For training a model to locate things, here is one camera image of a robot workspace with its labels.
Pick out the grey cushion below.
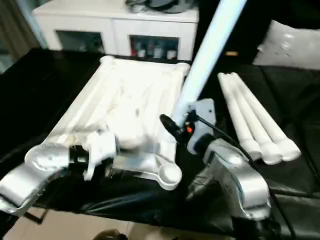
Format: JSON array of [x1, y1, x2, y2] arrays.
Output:
[[252, 19, 320, 70]]

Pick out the brown grey curtain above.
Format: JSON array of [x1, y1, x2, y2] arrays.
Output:
[[0, 0, 48, 73]]

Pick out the white cabinet with glass doors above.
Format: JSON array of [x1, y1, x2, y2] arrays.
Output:
[[33, 0, 201, 62]]

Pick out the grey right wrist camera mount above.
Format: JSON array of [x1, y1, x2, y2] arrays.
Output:
[[186, 98, 217, 155]]

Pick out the black sofa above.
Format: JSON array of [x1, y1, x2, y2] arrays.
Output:
[[192, 0, 320, 68]]

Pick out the black metal frame bar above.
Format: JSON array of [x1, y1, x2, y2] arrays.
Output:
[[23, 208, 50, 226]]

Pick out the grey helmet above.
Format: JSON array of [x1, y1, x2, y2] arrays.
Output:
[[149, 0, 192, 15]]

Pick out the white plastic table top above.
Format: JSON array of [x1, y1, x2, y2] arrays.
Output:
[[24, 55, 191, 192]]

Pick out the white plastic table leg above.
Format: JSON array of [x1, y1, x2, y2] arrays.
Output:
[[223, 72, 283, 165], [216, 72, 263, 162], [173, 0, 248, 125], [229, 71, 302, 162]]

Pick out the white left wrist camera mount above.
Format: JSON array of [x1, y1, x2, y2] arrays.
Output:
[[83, 129, 120, 182]]

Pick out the black work mat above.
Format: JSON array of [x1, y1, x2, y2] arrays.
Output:
[[0, 47, 320, 240]]

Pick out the dark rounded robot foot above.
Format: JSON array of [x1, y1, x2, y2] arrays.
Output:
[[94, 228, 126, 240]]

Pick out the dark clutter pile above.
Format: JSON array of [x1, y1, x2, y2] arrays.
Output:
[[124, 0, 151, 13]]

